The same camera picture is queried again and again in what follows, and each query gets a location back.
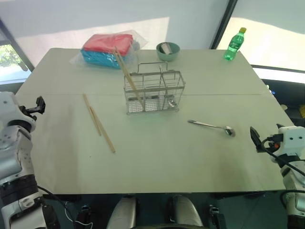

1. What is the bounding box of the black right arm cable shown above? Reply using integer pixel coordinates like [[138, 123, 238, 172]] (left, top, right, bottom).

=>
[[261, 138, 305, 174]]

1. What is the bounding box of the steel spoon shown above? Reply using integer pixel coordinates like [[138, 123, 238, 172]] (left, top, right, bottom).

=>
[[187, 119, 236, 137], [159, 64, 177, 108]]

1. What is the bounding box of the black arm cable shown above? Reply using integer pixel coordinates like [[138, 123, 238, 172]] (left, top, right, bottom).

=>
[[261, 138, 305, 174], [35, 185, 72, 229]]

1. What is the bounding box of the metal item in bowl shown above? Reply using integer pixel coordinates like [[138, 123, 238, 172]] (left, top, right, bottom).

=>
[[160, 42, 174, 54]]

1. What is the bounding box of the green plastic bottle yellow cap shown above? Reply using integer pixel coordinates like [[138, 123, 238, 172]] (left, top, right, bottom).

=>
[[223, 27, 247, 61]]

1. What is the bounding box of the black table frame bracket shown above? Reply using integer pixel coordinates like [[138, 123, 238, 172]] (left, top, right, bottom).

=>
[[75, 204, 92, 229], [208, 204, 228, 229]]

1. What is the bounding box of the thin white cable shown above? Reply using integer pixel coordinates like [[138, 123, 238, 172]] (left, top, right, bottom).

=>
[[63, 201, 94, 229]]

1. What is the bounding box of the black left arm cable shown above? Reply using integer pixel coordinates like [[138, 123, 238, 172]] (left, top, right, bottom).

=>
[[35, 185, 72, 229]]

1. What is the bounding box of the red folded cloth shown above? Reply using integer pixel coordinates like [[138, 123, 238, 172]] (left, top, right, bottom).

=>
[[82, 33, 134, 56]]

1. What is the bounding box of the white robot leg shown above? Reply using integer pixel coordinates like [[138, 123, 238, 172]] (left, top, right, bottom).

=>
[[169, 194, 203, 229], [105, 196, 138, 229]]

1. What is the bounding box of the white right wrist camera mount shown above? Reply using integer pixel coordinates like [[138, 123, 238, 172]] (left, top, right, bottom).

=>
[[276, 123, 305, 157]]

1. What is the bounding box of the green ceramic bowl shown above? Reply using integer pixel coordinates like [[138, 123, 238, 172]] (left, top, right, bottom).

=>
[[156, 42, 181, 62]]

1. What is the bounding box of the wooden chopstick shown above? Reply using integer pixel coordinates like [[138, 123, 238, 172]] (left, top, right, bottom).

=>
[[89, 106, 116, 154], [115, 46, 146, 112], [112, 51, 144, 109], [82, 94, 102, 136]]

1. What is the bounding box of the metal wire cutlery caddy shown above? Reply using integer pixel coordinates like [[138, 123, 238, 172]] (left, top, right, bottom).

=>
[[123, 61, 186, 116]]

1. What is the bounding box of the white robot right leg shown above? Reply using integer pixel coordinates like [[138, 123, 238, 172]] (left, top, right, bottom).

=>
[[169, 194, 203, 229]]

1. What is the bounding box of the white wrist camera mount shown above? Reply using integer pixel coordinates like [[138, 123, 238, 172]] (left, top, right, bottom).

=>
[[276, 123, 305, 157], [0, 92, 36, 127]]

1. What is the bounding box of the dark window frame post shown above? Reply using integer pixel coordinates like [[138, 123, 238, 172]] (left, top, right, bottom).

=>
[[0, 17, 35, 73], [209, 0, 239, 50]]

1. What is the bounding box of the blue folded cloth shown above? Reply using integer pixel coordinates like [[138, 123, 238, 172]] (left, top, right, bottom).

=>
[[80, 49, 134, 70]]

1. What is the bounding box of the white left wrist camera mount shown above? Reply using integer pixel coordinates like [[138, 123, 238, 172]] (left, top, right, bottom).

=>
[[0, 92, 36, 127]]

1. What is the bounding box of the white robot left leg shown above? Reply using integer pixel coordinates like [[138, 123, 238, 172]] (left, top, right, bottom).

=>
[[105, 196, 138, 229]]

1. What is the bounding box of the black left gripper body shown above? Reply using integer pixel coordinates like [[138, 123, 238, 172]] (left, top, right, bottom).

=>
[[20, 104, 38, 120]]

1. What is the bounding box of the clear plastic bag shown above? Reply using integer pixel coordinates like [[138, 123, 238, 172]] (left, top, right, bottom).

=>
[[69, 29, 149, 71]]

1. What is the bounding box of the black cluttered side shelf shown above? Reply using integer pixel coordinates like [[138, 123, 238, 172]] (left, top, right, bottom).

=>
[[259, 78, 305, 126]]

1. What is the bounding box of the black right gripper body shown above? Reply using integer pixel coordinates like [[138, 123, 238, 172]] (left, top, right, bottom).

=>
[[261, 134, 285, 153]]

